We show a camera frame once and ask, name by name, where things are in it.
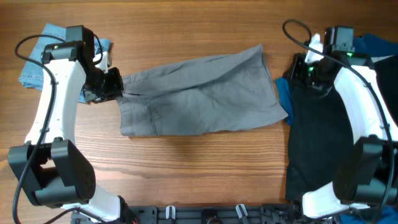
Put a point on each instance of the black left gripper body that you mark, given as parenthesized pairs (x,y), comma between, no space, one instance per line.
(102,86)

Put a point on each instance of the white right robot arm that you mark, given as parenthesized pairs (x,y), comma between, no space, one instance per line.
(363,67)

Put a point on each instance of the grey shorts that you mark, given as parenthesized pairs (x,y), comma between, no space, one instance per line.
(204,95)

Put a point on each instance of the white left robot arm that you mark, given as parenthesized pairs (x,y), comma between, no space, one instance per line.
(50,170)

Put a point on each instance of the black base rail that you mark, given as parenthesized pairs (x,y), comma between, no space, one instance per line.
(266,214)

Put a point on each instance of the black garment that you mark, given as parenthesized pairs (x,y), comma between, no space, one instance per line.
(335,143)

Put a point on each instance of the dark navy blue garment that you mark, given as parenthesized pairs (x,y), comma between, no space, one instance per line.
(367,43)

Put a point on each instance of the folded blue denim jeans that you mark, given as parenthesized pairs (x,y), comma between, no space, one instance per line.
(32,75)

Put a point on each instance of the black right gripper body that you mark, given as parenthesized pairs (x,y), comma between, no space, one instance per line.
(306,75)

